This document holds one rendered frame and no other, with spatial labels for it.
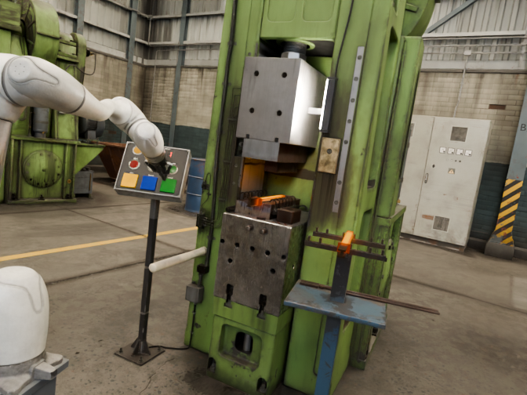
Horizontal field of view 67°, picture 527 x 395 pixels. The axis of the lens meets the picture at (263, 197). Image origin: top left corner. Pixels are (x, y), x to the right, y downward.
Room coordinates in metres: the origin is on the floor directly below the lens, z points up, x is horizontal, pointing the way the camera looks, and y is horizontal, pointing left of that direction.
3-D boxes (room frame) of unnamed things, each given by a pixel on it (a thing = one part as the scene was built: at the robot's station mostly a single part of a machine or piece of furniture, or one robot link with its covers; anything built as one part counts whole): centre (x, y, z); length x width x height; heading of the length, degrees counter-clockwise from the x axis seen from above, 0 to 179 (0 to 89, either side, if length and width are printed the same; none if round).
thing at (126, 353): (2.13, 0.59, 0.05); 0.22 x 0.22 x 0.09; 65
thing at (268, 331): (2.15, -0.09, 0.23); 0.55 x 0.37 x 0.47; 155
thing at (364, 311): (1.61, -0.37, 0.67); 0.40 x 0.30 x 0.02; 74
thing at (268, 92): (2.15, -0.08, 1.50); 0.42 x 0.39 x 0.40; 155
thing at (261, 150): (2.17, -0.04, 1.25); 0.42 x 0.20 x 0.10; 155
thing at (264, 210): (2.17, -0.04, 0.96); 0.42 x 0.20 x 0.09; 155
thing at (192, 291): (2.23, 0.33, 0.36); 0.09 x 0.07 x 0.12; 65
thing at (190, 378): (1.93, 0.07, 0.01); 0.58 x 0.39 x 0.01; 65
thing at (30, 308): (0.98, 0.62, 0.77); 0.18 x 0.16 x 0.22; 76
